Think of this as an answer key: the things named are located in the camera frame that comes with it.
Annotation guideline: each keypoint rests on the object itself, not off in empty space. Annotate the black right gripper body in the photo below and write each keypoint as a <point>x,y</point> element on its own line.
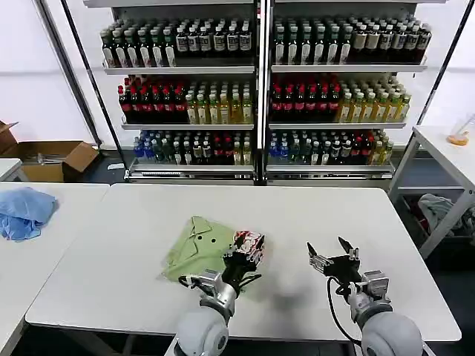
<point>343,267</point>

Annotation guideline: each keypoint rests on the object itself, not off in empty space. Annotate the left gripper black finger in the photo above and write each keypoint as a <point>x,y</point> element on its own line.
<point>255,262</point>
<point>232,253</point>

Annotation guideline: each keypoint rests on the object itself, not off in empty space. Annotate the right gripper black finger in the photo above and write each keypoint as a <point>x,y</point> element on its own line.
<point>352,255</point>
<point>319,263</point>

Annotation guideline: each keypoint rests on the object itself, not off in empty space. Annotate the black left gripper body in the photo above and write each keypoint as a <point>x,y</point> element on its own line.
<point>235,270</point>

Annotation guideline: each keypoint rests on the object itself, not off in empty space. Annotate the green polo shirt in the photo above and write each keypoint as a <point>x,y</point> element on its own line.
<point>193,252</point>

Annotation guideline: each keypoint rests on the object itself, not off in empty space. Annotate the grey white clothes pile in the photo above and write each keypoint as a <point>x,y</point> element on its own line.
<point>436,207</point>

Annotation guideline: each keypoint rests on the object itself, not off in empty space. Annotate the white side table grey legs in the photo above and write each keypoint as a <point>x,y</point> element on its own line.
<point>441,155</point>

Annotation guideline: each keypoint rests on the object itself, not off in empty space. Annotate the small white object on floor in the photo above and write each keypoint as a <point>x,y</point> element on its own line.
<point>116,167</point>

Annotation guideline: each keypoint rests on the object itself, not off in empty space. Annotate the clear container with orange contents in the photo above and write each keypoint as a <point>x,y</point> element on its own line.
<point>458,139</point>

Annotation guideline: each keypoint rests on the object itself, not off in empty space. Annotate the open brown cardboard box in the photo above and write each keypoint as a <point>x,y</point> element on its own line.
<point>44,168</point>

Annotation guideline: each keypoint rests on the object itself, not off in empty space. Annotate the crumpled blue cloth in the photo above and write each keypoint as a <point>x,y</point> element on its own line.
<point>26,211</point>

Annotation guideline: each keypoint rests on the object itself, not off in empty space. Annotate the beverage shelf with bottles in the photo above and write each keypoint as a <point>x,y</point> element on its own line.
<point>334,44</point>

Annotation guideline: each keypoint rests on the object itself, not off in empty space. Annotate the thin black diagonal pole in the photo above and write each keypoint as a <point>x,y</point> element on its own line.
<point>91,74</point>
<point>445,63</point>

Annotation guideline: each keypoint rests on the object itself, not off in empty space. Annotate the beverage shelf with wide pillar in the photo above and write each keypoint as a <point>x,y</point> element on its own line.
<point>185,44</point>

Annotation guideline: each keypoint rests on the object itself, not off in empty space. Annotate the thick black diagonal pole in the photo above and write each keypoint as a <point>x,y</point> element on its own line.
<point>71,74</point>

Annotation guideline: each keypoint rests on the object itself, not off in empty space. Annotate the brown cardboard flap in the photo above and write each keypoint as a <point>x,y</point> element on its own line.
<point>5,135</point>

